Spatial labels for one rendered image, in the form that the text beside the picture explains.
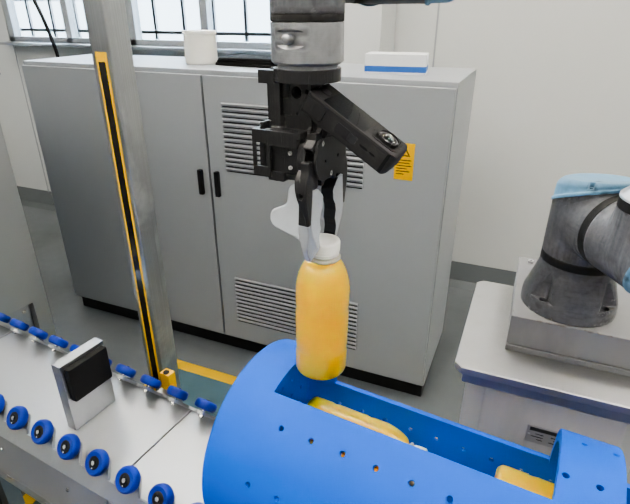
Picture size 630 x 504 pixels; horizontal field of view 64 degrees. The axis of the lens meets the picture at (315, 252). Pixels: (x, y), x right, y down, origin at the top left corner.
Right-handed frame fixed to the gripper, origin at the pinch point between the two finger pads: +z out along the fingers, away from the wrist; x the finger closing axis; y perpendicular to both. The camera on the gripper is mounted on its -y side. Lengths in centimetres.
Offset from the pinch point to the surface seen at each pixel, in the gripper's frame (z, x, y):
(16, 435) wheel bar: 50, 12, 61
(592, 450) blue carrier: 19.7, -3.1, -33.0
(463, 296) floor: 144, -245, 26
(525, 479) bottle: 24.8, -0.3, -27.0
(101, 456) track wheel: 45, 11, 38
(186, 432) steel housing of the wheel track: 50, -4, 33
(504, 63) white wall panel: 3, -265, 26
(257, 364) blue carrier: 19.3, 2.8, 8.9
